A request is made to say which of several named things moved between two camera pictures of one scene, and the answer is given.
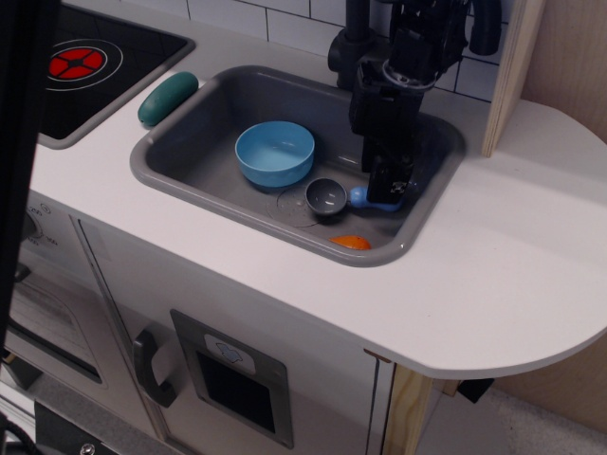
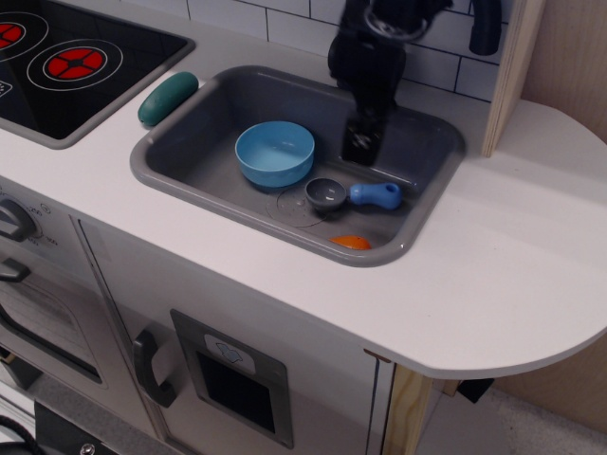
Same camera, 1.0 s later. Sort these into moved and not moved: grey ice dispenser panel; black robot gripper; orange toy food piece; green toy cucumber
Moved: black robot gripper
Not moved: grey ice dispenser panel; orange toy food piece; green toy cucumber
